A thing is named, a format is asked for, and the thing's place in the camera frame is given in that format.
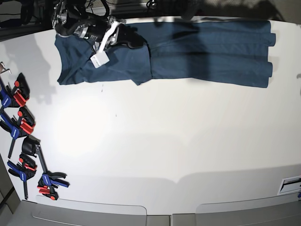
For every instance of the left grey chair back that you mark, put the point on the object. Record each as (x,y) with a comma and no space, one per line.
(45,212)

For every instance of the blue red bar clamp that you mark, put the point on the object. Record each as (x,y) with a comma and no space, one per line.
(22,127)
(15,97)
(25,170)

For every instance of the grey chair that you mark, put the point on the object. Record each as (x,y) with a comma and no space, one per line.
(45,212)
(282,210)

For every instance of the silver metal hook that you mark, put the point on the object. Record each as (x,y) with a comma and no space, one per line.
(3,69)

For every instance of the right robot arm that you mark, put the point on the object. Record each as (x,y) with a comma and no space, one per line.
(71,18)

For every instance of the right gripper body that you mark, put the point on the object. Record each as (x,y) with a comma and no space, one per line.
(103,33)

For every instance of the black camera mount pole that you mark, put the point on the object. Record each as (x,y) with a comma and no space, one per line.
(190,8)

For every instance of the long black bar clamp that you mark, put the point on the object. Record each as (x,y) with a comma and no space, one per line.
(49,181)

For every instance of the dark blue T-shirt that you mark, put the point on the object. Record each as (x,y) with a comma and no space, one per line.
(234,52)

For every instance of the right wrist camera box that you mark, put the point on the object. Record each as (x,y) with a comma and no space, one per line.
(99,59)

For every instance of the right grey chair back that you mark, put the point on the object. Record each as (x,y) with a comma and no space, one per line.
(282,210)

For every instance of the top blue red bar clamp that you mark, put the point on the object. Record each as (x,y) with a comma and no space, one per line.
(15,97)

